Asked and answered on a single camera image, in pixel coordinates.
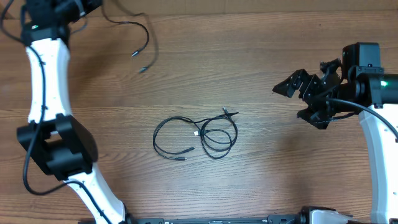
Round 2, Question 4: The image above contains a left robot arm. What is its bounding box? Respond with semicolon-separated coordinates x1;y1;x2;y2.
17;0;132;223

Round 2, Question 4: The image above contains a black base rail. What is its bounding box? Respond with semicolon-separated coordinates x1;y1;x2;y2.
77;213;355;224

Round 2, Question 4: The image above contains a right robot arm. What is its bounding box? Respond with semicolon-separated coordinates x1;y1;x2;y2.
272;42;397;223

